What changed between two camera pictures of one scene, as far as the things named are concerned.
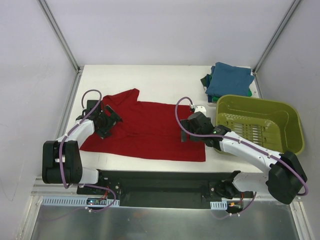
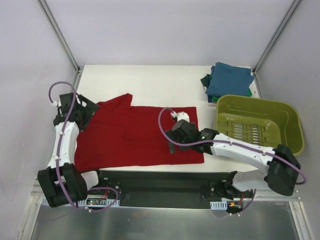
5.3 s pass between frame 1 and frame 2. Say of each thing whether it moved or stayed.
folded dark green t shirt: stayed
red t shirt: moved
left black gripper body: moved
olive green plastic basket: stayed
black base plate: stayed
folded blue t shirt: stayed
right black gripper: moved
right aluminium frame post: stayed
